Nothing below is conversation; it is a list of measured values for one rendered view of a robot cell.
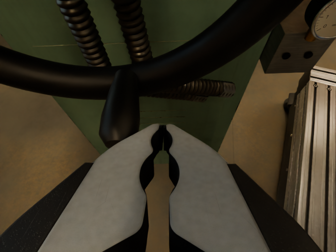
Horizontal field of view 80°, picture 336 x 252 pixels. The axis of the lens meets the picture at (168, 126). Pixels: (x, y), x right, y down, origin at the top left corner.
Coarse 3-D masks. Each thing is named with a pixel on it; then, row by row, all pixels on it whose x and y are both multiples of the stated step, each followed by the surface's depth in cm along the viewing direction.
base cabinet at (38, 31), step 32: (0, 0) 28; (32, 0) 28; (96, 0) 28; (160, 0) 28; (192, 0) 28; (224, 0) 28; (0, 32) 32; (32, 32) 32; (64, 32) 32; (160, 32) 33; (192, 32) 33; (96, 128) 58; (192, 128) 59; (224, 128) 60; (160, 160) 81
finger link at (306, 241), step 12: (240, 168) 8; (240, 180) 8; (252, 180) 8; (252, 192) 7; (264, 192) 7; (252, 204) 7; (264, 204) 7; (276, 204) 7; (264, 216) 6; (276, 216) 6; (288, 216) 6; (264, 228) 6; (276, 228) 6; (288, 228) 6; (300, 228) 6; (276, 240) 6; (288, 240) 6; (300, 240) 6; (312, 240) 6
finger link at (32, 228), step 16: (80, 176) 8; (48, 192) 7; (64, 192) 7; (32, 208) 6; (48, 208) 6; (64, 208) 7; (16, 224) 6; (32, 224) 6; (48, 224) 6; (0, 240) 6; (16, 240) 6; (32, 240) 6
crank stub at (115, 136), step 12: (120, 72) 14; (132, 72) 15; (120, 84) 13; (132, 84) 14; (108, 96) 13; (120, 96) 13; (132, 96) 13; (108, 108) 12; (120, 108) 12; (132, 108) 13; (108, 120) 12; (120, 120) 12; (132, 120) 12; (108, 132) 12; (120, 132) 12; (132, 132) 12; (108, 144) 12
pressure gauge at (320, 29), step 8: (312, 0) 25; (320, 0) 24; (328, 0) 23; (312, 8) 25; (320, 8) 24; (328, 8) 23; (304, 16) 27; (312, 16) 25; (320, 16) 24; (328, 16) 24; (312, 24) 25; (320, 24) 25; (328, 24) 25; (312, 32) 26; (320, 32) 26; (328, 32) 26; (312, 40) 29
